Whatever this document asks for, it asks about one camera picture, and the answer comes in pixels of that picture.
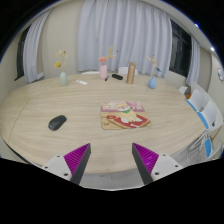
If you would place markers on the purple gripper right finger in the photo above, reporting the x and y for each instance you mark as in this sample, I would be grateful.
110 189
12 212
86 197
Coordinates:
153 166

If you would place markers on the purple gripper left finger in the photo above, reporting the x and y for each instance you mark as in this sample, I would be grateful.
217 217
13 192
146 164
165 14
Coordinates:
71 166

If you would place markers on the black computer mouse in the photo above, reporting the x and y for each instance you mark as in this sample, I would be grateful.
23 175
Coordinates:
57 122

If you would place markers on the cartoon dog mouse pad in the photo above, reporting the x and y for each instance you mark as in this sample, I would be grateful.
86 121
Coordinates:
123 115

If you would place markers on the white blue chair near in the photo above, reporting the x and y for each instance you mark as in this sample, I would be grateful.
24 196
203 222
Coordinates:
210 117

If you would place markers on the white blue chair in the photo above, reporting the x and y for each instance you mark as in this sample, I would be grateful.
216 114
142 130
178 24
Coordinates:
196 100
210 117

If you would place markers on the white blue chair far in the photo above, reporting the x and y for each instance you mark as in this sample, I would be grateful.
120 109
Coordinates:
196 100

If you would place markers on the blue vase with flowers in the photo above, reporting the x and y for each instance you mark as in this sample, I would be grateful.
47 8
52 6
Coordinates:
152 81

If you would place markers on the white remote control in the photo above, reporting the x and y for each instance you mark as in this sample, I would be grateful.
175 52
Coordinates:
81 82

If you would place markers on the small glass cup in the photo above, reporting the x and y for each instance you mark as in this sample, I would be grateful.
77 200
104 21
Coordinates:
158 72

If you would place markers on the black remote control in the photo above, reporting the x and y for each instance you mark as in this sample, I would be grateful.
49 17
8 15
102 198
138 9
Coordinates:
116 76

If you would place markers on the white chair behind table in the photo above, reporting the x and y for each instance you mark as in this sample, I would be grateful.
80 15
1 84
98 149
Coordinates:
124 70

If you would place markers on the right grey curtain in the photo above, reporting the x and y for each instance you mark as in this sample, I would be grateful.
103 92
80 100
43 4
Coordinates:
194 69

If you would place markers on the brown cylindrical bottle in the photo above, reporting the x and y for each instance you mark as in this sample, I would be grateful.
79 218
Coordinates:
131 73

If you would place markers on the green vase with flowers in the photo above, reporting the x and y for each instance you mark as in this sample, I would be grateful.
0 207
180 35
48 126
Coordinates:
61 60

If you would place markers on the pink vase with flowers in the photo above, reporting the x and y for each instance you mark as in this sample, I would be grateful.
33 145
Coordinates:
103 62

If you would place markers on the left grey curtain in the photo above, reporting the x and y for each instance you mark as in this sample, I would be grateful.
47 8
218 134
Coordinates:
30 50

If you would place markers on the large centre grey curtain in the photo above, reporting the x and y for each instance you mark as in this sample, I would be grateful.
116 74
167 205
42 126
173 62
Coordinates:
130 30

